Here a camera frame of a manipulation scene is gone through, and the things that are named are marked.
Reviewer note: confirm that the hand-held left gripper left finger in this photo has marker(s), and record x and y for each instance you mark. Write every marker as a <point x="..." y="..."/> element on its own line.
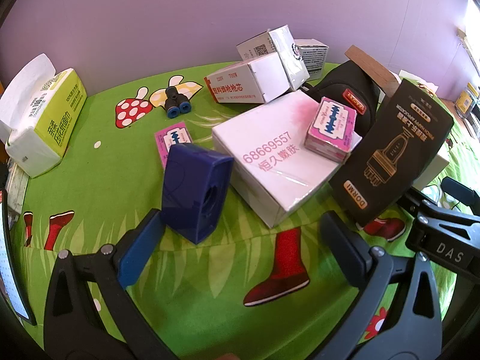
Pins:
<point x="138" y="249"/>

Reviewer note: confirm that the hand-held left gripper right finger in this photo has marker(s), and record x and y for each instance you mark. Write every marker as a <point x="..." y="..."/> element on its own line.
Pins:
<point x="345" y="249"/>

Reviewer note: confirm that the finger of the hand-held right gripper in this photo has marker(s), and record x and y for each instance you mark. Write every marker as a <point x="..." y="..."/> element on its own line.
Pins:
<point x="459" y="191"/>
<point x="446" y="213"/>

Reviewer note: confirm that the blue plastic box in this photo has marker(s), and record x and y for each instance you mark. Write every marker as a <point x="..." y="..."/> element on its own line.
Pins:
<point x="193" y="195"/>

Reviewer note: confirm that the thick pink razor blade box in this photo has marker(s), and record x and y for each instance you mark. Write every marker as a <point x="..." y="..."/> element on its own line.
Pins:
<point x="332" y="127"/>

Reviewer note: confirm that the black pneumatic fitting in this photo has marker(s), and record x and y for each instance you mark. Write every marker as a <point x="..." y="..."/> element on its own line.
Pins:
<point x="175" y="101"/>

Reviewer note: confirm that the black box with gold print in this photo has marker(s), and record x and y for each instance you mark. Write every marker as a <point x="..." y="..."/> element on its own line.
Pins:
<point x="393" y="150"/>

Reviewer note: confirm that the green printed tablecloth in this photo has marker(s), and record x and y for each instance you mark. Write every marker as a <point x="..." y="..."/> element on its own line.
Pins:
<point x="210" y="292"/>

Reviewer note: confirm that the yellow box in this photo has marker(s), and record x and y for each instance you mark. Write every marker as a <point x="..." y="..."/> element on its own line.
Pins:
<point x="467" y="101"/>

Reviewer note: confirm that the thin pink razor blade packet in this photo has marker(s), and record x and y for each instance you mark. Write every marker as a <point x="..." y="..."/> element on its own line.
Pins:
<point x="173" y="140"/>

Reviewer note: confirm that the black framed white panel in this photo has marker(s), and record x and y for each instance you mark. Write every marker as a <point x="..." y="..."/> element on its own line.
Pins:
<point x="15" y="270"/>

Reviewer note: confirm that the white printed card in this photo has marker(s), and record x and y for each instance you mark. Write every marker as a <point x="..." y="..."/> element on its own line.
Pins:
<point x="17" y="191"/>

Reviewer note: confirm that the black pouch with red label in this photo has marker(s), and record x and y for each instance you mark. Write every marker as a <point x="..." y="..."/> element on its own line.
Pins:
<point x="345" y="78"/>

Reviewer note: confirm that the green and white tissue pack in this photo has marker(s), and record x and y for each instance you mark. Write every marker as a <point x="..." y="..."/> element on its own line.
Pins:
<point x="41" y="120"/>

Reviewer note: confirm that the white box with red print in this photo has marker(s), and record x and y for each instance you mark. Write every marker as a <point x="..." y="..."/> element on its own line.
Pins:
<point x="247" y="82"/>

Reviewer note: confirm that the grey box with dark side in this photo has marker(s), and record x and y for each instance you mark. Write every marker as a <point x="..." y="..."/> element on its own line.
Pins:
<point x="313" y="58"/>

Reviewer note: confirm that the grey box with swirl logo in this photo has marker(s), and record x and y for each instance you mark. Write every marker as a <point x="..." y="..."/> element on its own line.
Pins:
<point x="285" y="48"/>

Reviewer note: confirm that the white window frame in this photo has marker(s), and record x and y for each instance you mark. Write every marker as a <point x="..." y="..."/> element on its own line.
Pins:
<point x="470" y="33"/>

